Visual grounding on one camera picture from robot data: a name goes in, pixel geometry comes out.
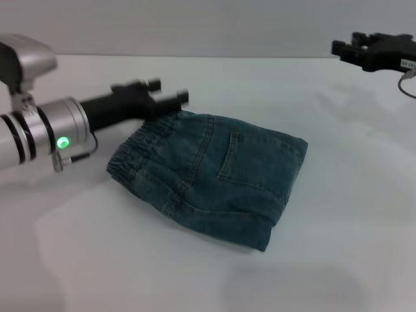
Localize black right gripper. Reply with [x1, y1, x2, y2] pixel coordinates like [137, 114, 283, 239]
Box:
[331, 31, 416, 73]

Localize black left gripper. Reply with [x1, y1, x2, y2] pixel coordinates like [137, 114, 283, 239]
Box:
[79, 77, 190, 133]

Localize blue washed denim shorts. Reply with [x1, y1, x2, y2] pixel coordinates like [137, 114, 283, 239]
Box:
[106, 110, 309, 254]

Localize thin grey looped cable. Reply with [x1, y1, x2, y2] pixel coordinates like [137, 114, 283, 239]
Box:
[396, 70, 416, 99]

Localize cable with metal connector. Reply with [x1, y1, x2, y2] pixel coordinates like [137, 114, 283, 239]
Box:
[52, 132, 99, 174]

